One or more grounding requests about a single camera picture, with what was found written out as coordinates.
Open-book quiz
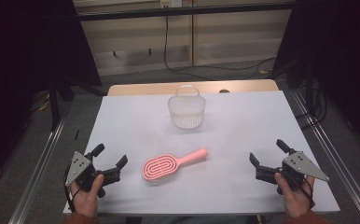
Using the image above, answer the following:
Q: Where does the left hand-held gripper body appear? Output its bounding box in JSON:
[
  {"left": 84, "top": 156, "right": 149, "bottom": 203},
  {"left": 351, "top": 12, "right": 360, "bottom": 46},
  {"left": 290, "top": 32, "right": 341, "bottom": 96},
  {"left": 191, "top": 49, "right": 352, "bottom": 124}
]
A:
[{"left": 64, "top": 151, "right": 121, "bottom": 199}]

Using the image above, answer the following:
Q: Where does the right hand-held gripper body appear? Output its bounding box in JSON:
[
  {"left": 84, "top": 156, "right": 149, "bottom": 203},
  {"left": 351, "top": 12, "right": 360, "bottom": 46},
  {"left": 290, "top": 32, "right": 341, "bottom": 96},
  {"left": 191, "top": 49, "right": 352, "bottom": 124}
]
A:
[{"left": 255, "top": 150, "right": 331, "bottom": 196}]

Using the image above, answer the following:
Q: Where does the pink hairbrush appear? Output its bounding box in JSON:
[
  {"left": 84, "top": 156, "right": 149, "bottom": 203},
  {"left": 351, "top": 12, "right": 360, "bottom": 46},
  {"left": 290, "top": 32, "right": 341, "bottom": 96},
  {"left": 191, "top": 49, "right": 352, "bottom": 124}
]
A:
[{"left": 142, "top": 147, "right": 209, "bottom": 182}]

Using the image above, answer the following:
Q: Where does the person's left hand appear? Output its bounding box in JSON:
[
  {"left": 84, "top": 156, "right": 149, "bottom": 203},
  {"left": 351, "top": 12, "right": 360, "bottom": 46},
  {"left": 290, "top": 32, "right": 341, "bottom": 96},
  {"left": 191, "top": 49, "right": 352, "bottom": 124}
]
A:
[{"left": 67, "top": 174, "right": 105, "bottom": 218}]

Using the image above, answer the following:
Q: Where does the person's right hand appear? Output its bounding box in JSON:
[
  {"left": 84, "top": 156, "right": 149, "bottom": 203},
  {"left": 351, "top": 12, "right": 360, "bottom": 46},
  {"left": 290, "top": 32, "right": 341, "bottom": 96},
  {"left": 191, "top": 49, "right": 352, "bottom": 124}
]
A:
[{"left": 274, "top": 172, "right": 316, "bottom": 218}]

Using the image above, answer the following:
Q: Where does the white table board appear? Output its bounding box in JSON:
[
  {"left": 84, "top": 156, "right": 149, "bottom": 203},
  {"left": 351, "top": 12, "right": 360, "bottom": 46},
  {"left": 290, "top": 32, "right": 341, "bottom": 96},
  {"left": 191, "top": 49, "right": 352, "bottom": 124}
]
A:
[{"left": 62, "top": 91, "right": 340, "bottom": 216}]

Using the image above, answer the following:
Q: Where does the black metal stand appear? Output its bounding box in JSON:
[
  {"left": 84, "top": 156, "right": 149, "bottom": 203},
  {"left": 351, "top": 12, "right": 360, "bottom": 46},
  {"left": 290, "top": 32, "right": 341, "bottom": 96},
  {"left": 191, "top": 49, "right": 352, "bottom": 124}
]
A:
[{"left": 48, "top": 77, "right": 62, "bottom": 132}]

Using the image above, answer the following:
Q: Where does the light wooden table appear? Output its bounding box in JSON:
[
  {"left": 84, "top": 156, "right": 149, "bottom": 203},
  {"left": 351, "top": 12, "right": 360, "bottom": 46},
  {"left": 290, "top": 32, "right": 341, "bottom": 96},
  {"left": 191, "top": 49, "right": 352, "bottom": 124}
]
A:
[{"left": 106, "top": 78, "right": 280, "bottom": 97}]

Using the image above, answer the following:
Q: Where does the white plastic mesh basket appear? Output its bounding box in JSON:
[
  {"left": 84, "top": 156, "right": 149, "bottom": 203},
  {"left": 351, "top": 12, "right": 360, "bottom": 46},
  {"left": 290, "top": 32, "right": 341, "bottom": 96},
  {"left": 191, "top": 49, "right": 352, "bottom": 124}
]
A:
[{"left": 167, "top": 84, "right": 207, "bottom": 130}]

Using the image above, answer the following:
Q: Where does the black curtain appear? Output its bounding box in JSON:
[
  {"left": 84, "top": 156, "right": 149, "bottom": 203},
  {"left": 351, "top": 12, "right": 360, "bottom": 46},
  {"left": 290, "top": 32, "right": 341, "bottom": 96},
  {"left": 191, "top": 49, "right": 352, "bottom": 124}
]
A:
[
  {"left": 0, "top": 0, "right": 103, "bottom": 188},
  {"left": 272, "top": 0, "right": 360, "bottom": 153}
]

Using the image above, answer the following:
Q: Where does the black horizontal bar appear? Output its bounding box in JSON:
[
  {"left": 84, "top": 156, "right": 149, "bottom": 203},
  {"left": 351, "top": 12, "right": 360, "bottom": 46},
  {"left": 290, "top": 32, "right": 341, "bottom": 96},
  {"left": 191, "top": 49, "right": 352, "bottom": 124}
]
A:
[{"left": 75, "top": 2, "right": 296, "bottom": 22}]

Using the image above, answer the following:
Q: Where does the left hand-held gripper cable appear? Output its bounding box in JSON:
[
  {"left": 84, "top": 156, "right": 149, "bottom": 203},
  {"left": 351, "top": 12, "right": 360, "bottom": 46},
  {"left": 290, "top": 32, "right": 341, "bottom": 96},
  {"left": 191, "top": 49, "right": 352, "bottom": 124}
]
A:
[{"left": 63, "top": 164, "right": 77, "bottom": 213}]

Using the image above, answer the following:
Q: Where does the hand-held gripper cable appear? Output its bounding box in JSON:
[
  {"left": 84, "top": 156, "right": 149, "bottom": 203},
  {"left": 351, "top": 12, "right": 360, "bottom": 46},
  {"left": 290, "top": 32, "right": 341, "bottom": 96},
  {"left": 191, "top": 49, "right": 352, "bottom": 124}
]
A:
[
  {"left": 63, "top": 164, "right": 77, "bottom": 213},
  {"left": 288, "top": 174, "right": 316, "bottom": 210}
]

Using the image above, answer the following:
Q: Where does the right hand-held gripper cable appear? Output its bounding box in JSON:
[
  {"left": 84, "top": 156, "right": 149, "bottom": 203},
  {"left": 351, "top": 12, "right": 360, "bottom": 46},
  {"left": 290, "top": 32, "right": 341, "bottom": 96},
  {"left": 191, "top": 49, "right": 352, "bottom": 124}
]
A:
[{"left": 288, "top": 174, "right": 316, "bottom": 210}]

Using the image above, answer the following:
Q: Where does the aluminium floor rail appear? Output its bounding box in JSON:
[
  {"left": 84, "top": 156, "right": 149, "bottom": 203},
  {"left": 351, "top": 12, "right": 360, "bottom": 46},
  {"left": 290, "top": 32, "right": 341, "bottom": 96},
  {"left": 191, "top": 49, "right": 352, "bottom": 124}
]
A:
[
  {"left": 8, "top": 105, "right": 74, "bottom": 224},
  {"left": 291, "top": 90, "right": 360, "bottom": 224}
]

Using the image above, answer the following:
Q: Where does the bundle of black cables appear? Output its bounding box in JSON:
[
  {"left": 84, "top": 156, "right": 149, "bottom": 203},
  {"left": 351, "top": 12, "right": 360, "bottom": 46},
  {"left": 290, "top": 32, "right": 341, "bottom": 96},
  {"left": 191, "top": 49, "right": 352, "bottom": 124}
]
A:
[{"left": 294, "top": 78, "right": 329, "bottom": 130}]

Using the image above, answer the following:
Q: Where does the black floor cable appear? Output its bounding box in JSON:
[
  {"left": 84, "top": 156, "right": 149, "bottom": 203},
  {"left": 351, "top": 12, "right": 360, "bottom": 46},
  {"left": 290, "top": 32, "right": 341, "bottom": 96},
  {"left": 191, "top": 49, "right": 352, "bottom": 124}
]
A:
[{"left": 163, "top": 15, "right": 277, "bottom": 81}]

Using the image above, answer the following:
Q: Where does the white wall socket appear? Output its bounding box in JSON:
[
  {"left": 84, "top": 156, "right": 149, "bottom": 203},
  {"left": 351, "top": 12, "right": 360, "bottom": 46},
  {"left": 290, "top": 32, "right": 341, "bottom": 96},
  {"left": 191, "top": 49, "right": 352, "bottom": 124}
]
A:
[{"left": 159, "top": 0, "right": 183, "bottom": 8}]

